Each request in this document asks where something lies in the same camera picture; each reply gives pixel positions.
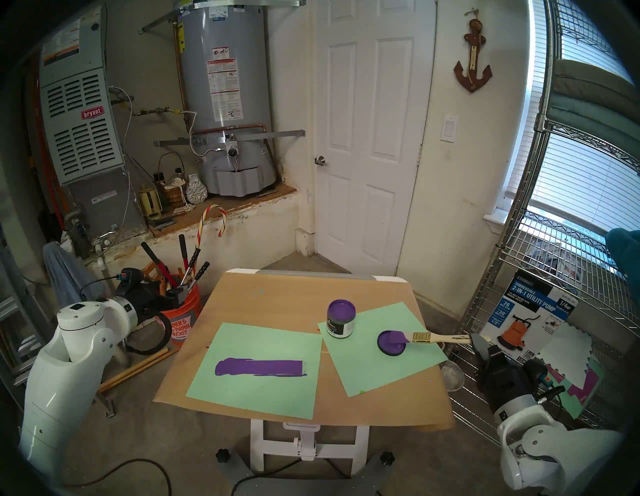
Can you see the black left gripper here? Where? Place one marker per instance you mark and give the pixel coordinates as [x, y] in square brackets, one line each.
[152, 299]

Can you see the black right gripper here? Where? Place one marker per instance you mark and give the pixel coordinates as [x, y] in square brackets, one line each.
[505, 380]

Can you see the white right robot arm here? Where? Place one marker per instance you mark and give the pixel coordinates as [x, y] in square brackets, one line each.
[550, 450]

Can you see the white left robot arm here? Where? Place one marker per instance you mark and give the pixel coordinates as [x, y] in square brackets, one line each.
[65, 380]

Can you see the purple paint jar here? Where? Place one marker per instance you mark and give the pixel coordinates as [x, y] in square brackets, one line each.
[341, 325]

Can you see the orange plastic bucket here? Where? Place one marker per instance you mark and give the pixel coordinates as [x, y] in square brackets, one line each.
[182, 325]

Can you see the red black bolt cutter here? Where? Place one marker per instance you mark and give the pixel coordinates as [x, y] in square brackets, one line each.
[160, 267]

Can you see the black grip silver tool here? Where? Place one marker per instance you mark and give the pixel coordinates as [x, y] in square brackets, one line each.
[194, 257]

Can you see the utility pump box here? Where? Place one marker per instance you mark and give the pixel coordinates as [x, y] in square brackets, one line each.
[540, 310]

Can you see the striped candy cane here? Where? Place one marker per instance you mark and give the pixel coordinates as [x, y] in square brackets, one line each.
[201, 227]

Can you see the white scalloped paper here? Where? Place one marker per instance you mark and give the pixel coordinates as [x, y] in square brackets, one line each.
[565, 350]

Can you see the wooden floor sticks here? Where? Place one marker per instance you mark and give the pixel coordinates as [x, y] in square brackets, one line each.
[135, 370]

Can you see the purple jar lid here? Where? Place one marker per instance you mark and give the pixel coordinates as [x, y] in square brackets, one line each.
[387, 347]

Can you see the foil wrapped object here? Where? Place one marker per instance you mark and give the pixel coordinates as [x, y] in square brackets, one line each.
[196, 191]

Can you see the magenta craft paper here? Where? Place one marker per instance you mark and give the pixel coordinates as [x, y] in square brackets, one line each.
[590, 382]

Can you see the green craft paper scrap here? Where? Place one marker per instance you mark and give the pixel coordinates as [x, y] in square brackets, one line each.
[580, 407]

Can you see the light wood slat piece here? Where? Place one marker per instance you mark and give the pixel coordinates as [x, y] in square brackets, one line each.
[260, 367]

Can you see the blue cloth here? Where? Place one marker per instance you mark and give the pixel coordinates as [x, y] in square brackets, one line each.
[67, 280]

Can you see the brown wooden ledge board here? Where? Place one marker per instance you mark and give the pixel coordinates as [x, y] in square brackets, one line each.
[240, 202]

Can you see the large green paper sheet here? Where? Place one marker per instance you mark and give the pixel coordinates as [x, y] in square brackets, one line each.
[250, 395]

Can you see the small green paper sheet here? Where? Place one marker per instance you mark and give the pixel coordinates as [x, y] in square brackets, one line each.
[365, 370]

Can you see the grey water heater tank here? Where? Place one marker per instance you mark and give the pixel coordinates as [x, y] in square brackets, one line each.
[225, 150]

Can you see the aluminium ladder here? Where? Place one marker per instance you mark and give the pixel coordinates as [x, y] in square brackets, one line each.
[15, 320]

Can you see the teal cloth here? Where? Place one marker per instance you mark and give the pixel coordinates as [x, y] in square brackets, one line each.
[625, 250]

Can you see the grey bryant furnace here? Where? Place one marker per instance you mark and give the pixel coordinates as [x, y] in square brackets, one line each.
[80, 140]

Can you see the yellow gas pipe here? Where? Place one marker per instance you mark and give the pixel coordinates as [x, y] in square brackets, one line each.
[160, 110]

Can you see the orange vertical pipe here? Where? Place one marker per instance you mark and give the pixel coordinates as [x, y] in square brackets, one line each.
[45, 160]

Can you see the white window blinds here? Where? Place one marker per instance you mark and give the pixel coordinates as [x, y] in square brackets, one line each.
[590, 175]

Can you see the white panel door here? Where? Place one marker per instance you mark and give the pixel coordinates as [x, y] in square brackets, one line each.
[370, 150]

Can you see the grey green cushion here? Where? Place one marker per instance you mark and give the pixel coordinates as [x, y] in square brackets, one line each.
[590, 80]
[590, 120]

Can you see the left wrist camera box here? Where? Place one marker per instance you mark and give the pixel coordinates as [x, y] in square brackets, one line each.
[131, 281]

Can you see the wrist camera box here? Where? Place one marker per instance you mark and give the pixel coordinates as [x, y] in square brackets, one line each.
[131, 281]
[537, 372]

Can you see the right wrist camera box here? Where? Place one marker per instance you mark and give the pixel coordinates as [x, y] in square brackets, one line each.
[537, 372]

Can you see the white grey table frame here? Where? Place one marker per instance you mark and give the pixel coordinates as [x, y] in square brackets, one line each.
[302, 440]

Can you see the white light switch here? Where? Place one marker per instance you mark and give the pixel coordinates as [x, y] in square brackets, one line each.
[449, 129]

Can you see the brown anchor wall decoration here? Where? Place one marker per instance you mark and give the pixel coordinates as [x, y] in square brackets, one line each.
[472, 60]

